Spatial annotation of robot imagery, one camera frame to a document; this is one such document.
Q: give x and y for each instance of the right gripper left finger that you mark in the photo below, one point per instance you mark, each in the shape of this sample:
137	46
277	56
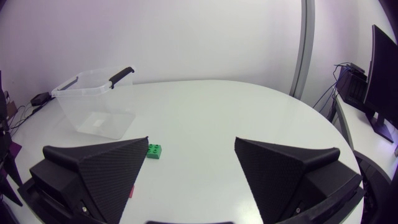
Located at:
105	174

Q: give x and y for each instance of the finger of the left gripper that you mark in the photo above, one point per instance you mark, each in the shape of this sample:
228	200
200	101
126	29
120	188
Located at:
12	169
7	191

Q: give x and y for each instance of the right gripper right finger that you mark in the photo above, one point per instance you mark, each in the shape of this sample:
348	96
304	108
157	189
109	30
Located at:
273	177

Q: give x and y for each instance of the clear plastic container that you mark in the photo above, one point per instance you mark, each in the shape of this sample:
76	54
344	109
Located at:
93	102

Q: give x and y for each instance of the dark mat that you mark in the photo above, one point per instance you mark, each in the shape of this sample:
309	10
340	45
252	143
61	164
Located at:
15	149

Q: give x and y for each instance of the red toy brick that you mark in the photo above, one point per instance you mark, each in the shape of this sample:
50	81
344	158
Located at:
132	192

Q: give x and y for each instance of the green toy brick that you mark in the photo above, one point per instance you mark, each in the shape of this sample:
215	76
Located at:
154	152

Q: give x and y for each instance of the black power brick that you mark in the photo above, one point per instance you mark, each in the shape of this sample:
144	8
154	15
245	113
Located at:
40	98

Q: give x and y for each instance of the black equipment box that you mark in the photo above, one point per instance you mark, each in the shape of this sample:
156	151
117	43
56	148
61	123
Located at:
352	87

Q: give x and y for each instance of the dark screen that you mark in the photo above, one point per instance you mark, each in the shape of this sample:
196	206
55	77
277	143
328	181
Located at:
382	87

